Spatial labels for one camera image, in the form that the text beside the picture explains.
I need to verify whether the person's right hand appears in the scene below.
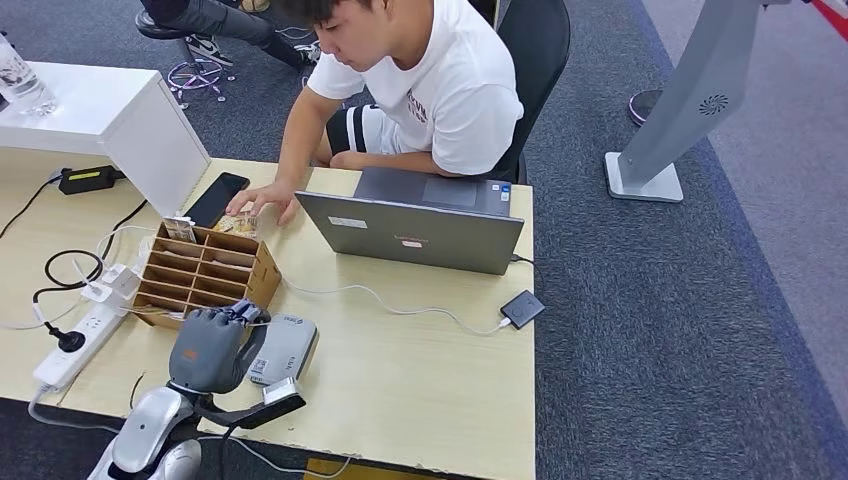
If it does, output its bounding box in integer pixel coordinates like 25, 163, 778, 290
225, 180, 301, 228

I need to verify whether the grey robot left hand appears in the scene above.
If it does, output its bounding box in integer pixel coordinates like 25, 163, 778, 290
167, 298, 273, 397

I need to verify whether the wooden card organiser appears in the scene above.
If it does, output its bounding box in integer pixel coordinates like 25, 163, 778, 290
132, 221, 283, 331

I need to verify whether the pale printed card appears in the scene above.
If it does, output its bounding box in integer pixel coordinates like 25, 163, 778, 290
162, 215, 198, 244

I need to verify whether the person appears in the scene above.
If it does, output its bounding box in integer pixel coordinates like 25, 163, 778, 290
137, 0, 323, 71
225, 0, 525, 228

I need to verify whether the black smartphone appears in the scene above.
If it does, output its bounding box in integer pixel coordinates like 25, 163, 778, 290
184, 172, 252, 230

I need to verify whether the grey laptop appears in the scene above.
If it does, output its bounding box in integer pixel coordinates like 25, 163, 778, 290
294, 166, 526, 277

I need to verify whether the white charger block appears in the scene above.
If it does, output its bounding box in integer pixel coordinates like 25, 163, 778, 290
100, 263, 142, 298

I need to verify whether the small white plug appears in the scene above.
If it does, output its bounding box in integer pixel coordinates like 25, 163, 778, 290
80, 281, 114, 305

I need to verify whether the white power strip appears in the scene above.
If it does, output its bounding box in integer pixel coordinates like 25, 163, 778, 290
33, 305, 127, 392

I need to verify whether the chrome stool base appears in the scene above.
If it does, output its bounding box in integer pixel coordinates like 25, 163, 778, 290
165, 58, 234, 111

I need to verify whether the black power adapter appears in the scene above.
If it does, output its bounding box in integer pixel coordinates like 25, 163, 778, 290
58, 165, 126, 196

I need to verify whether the yellow floor object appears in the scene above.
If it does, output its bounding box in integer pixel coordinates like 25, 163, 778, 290
303, 458, 432, 480

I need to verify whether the white desk shelf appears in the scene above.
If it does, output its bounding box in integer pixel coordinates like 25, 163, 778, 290
0, 61, 212, 219

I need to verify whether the black stool seat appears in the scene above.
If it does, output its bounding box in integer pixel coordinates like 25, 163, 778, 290
134, 9, 190, 41

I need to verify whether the black office chair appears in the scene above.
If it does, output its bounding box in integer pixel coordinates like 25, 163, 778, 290
466, 0, 572, 185

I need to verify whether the small black square device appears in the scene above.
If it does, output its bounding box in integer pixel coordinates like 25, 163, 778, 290
500, 289, 547, 331

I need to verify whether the clear plastic bottle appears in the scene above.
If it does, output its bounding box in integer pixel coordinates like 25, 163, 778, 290
0, 33, 58, 118

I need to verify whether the round black base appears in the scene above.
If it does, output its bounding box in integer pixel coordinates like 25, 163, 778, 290
627, 89, 664, 127

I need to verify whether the grey floor stand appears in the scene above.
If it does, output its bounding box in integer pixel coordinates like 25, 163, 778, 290
604, 0, 762, 203

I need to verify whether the red barrier tape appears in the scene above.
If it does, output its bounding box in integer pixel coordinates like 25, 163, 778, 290
811, 0, 848, 38

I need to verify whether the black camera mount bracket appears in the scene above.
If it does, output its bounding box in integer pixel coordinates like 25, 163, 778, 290
192, 394, 307, 431

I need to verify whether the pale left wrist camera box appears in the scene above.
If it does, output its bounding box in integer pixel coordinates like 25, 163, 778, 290
260, 376, 308, 409

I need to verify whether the black plug with cable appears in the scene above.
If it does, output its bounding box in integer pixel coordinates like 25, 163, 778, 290
31, 198, 148, 354

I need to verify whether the thin white cable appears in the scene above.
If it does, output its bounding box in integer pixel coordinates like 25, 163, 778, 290
0, 225, 158, 333

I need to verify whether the white device cable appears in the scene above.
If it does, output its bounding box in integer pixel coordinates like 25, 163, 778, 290
281, 276, 513, 337

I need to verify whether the black adapter cable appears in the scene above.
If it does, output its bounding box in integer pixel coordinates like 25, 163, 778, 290
0, 175, 64, 240

